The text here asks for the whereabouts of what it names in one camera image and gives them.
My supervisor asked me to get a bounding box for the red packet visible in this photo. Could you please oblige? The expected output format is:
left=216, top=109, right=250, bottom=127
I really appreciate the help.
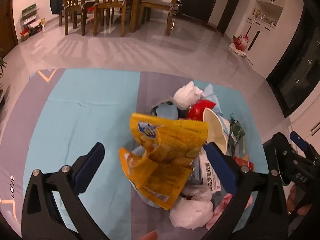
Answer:
left=233, top=155, right=254, bottom=171

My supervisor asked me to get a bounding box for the white plastic bag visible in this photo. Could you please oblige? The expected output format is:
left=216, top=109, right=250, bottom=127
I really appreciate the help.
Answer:
left=169, top=185, right=214, bottom=230
left=173, top=81, right=205, bottom=110

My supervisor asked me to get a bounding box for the red white gift bag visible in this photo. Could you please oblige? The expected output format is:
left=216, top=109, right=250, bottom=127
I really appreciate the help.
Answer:
left=228, top=35, right=249, bottom=57

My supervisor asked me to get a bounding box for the white shoe cabinet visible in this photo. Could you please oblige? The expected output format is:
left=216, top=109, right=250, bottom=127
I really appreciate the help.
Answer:
left=226, top=0, right=304, bottom=78

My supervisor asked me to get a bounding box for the black glass cabinet door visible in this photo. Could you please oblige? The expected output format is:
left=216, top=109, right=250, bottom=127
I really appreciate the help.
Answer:
left=266, top=8, right=319, bottom=117

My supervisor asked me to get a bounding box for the left hand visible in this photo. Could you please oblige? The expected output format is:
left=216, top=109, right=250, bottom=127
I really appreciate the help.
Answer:
left=139, top=230, right=158, bottom=240

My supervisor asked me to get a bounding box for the metal shoe rack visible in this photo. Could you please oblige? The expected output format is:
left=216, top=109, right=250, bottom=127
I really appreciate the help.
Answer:
left=171, top=0, right=182, bottom=33

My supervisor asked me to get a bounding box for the small shelf with boxes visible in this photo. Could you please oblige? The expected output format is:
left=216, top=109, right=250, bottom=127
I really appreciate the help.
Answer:
left=20, top=3, right=46, bottom=41

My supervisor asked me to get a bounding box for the yellow chip bag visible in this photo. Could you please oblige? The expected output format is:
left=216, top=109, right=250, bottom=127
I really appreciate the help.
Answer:
left=119, top=113, right=209, bottom=210

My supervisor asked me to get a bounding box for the right hand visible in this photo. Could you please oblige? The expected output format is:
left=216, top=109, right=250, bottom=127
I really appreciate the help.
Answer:
left=286, top=184, right=313, bottom=216

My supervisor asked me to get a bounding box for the white paper cup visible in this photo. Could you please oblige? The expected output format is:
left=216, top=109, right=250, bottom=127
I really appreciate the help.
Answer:
left=202, top=108, right=228, bottom=154

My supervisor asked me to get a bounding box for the green potted plant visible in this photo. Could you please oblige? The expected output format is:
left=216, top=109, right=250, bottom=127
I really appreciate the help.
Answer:
left=0, top=56, right=7, bottom=106

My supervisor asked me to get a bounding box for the dark green snack wrapper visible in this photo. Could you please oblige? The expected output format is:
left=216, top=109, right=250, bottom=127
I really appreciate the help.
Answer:
left=228, top=115, right=246, bottom=157

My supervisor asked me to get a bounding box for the blue patterned rug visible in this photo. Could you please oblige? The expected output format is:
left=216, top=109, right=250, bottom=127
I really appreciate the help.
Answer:
left=0, top=68, right=270, bottom=240

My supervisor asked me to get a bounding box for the white drawer cabinet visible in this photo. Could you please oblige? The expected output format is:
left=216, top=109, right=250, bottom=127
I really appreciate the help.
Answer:
left=291, top=100, right=320, bottom=152

